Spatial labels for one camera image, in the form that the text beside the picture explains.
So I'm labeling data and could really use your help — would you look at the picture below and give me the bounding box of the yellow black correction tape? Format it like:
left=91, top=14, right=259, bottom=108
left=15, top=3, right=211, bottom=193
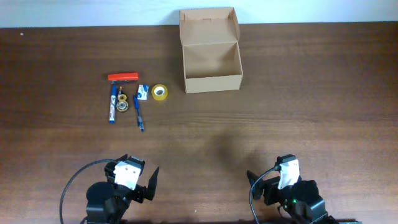
left=116, top=87, right=129, bottom=113

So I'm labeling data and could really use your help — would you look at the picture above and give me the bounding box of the red stapler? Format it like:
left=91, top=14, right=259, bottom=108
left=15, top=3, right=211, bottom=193
left=108, top=72, right=139, bottom=85

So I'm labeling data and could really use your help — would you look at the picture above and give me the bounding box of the brown cardboard box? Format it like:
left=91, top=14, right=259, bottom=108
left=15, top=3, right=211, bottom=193
left=179, top=7, right=243, bottom=93

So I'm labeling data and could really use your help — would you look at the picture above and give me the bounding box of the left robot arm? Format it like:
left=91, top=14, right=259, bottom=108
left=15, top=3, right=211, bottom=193
left=86, top=155, right=160, bottom=224

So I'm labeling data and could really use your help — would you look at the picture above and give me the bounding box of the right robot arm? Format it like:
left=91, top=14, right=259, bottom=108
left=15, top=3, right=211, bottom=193
left=246, top=154, right=358, bottom=224

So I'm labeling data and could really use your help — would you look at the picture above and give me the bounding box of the blue ballpoint pen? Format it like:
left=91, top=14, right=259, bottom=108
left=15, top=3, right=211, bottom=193
left=132, top=95, right=144, bottom=132

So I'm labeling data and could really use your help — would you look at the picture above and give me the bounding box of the blue white marker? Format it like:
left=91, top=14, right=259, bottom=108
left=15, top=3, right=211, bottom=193
left=109, top=85, right=117, bottom=124

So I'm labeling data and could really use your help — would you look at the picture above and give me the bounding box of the yellow tape roll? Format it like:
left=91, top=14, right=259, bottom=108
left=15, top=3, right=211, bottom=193
left=151, top=84, right=168, bottom=101

